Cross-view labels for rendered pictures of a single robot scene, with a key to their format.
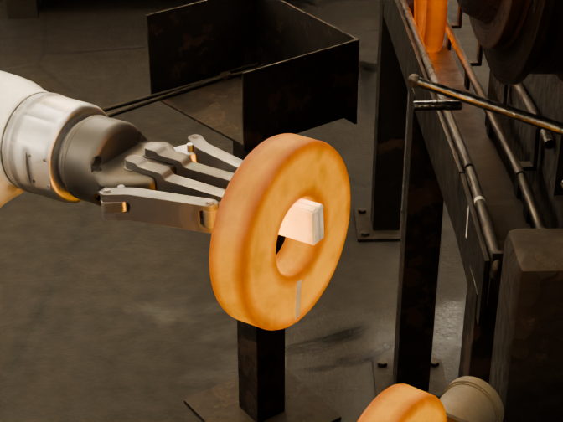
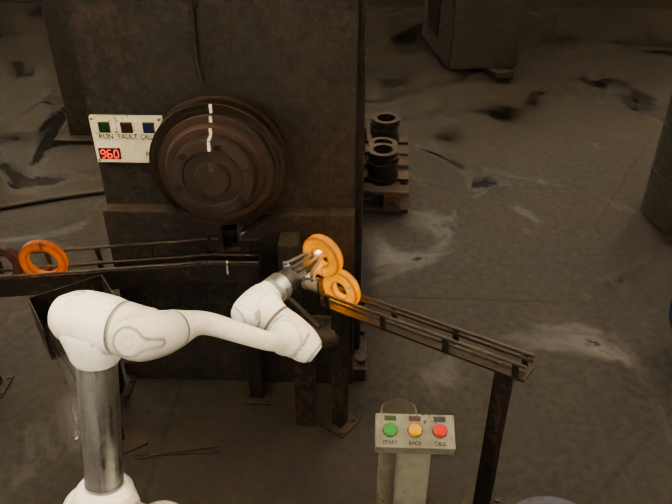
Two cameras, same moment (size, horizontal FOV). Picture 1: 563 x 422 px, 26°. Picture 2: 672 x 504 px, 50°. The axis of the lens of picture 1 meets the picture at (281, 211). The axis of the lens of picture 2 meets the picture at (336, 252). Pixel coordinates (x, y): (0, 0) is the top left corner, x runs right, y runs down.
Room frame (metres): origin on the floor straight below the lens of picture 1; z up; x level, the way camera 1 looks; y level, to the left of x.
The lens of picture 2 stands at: (0.66, 1.99, 2.28)
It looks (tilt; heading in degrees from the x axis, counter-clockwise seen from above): 34 degrees down; 273
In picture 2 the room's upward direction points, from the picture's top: straight up
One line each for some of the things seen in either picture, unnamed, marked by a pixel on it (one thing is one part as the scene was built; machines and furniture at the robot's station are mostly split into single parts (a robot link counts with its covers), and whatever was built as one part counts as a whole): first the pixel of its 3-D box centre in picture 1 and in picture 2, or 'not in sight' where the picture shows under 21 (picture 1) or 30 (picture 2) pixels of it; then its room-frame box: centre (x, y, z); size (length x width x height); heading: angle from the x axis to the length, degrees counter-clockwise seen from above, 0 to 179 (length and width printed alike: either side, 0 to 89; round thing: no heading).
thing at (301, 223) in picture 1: (278, 216); not in sight; (0.81, 0.00, 0.92); 0.07 x 0.01 x 0.03; 56
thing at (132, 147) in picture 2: not in sight; (129, 139); (1.54, -0.36, 1.15); 0.26 x 0.02 x 0.18; 1
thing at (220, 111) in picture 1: (253, 233); (93, 375); (1.69, 0.05, 0.36); 0.26 x 0.20 x 0.72; 36
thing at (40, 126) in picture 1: (64, 149); (277, 288); (0.94, 0.19, 0.91); 0.09 x 0.06 x 0.09; 146
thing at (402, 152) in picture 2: not in sight; (315, 148); (1.02, -2.22, 0.22); 1.20 x 0.81 x 0.44; 179
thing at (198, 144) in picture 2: not in sight; (213, 176); (1.19, -0.15, 1.11); 0.28 x 0.06 x 0.28; 1
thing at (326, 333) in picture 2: not in sight; (314, 370); (0.86, -0.12, 0.27); 0.22 x 0.13 x 0.53; 1
